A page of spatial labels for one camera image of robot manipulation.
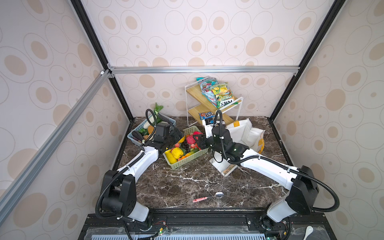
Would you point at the pink dragon fruit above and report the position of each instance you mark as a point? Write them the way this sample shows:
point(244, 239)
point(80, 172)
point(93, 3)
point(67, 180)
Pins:
point(190, 140)

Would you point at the colourful candy bag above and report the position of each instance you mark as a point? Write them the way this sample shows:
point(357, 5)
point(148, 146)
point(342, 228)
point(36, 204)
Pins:
point(206, 85)

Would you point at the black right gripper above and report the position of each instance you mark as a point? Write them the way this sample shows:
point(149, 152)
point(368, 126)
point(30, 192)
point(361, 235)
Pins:
point(201, 140)

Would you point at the white spoon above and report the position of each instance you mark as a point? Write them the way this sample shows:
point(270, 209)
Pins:
point(308, 232)

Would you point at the green yellow candy bag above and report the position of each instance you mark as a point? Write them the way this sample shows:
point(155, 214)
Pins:
point(222, 95)

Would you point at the green plastic basket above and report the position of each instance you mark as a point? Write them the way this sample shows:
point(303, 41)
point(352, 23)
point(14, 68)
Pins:
point(195, 151)

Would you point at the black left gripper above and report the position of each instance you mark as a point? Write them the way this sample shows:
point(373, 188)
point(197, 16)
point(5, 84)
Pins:
point(176, 137)

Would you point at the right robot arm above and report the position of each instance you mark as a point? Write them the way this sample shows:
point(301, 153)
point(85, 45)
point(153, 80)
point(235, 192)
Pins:
point(302, 186)

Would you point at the yellow lemon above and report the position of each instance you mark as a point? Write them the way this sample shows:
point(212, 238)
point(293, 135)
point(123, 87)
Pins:
point(177, 153)

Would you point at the pink handled spoon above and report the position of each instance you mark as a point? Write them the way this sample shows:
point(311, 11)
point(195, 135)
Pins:
point(217, 195)

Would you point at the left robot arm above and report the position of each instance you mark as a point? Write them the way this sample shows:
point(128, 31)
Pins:
point(118, 196)

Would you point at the blue plastic basket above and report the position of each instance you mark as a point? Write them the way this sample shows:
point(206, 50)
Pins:
point(141, 126)

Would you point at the dark grapes bunch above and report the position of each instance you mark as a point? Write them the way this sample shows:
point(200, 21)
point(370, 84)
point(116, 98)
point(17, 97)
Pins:
point(185, 147)

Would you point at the dark purple eggplant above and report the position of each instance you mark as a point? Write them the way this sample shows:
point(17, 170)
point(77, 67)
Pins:
point(138, 136)

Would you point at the blue snack packet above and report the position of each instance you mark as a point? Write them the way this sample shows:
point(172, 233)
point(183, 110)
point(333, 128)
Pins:
point(206, 115)

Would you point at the white grocery bag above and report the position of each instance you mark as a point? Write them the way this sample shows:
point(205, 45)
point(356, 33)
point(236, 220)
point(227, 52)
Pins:
point(244, 133)

